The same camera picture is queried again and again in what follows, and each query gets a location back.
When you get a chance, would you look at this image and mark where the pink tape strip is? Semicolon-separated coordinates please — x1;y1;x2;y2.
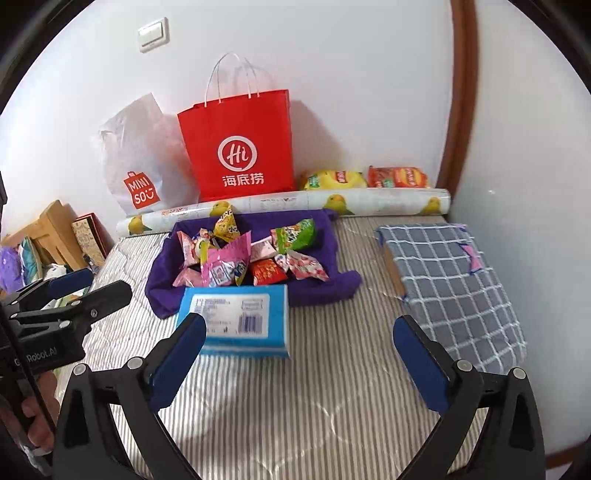
455;223;483;275

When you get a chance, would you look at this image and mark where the colourful patterned cloth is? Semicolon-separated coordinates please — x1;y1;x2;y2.
18;236;47;282

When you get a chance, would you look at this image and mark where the striped table mat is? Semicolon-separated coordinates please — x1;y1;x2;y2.
55;215;527;480

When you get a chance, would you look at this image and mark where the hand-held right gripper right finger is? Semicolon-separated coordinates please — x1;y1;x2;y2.
392;315;546;480

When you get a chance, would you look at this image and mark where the pink white candy packet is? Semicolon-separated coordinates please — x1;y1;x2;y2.
249;237;278;264

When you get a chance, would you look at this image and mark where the pink cartoon snack packet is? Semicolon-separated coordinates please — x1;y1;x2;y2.
201;231;252;288

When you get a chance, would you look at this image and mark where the wooden furniture frame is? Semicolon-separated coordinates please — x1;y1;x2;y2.
0;199;90;278

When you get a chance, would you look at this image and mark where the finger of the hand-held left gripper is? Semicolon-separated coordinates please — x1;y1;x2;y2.
11;280;134;333
9;268;94;311

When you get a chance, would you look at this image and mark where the grey checked cloth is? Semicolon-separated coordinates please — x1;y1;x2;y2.
375;223;528;374

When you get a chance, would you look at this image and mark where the orange chips bag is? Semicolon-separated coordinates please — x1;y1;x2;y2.
367;166;431;189

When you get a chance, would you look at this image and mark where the white plastic shopping bag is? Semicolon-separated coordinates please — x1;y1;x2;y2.
97;93;200;217

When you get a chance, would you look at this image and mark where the lemon print wallpaper roll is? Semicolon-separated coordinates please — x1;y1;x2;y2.
115;187;451;237

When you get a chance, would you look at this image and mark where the white wall light switch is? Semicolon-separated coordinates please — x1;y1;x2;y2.
137;17;169;52

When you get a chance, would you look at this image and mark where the red snack packet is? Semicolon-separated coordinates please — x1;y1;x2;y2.
252;258;289;284

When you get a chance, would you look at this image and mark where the yellow snack packet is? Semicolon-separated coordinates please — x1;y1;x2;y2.
213;206;241;243

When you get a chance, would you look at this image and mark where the purple cloth basket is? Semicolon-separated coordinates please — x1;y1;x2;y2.
144;209;363;319

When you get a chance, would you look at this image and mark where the blue cardboard box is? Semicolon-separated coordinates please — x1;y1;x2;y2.
175;284;291;358

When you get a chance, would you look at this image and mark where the yellow chips bag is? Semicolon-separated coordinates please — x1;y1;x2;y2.
302;170;368;191

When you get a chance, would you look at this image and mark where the long pink strawberry snack packet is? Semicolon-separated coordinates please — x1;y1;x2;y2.
276;249;330;281

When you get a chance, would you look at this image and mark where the lilac cloth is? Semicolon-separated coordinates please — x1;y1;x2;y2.
0;247;24;296

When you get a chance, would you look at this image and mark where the person's left hand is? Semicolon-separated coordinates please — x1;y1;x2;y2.
22;370;62;446

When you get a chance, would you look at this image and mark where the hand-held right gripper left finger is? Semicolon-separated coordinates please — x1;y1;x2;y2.
52;311;208;480

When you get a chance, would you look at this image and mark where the green triangular snack packet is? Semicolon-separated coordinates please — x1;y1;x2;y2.
270;218;319;254

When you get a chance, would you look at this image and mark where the red paper shopping bag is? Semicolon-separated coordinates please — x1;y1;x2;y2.
178;52;296;202

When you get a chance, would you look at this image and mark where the pale pink peach snack packet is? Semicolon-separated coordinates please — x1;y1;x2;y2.
173;267;204;288

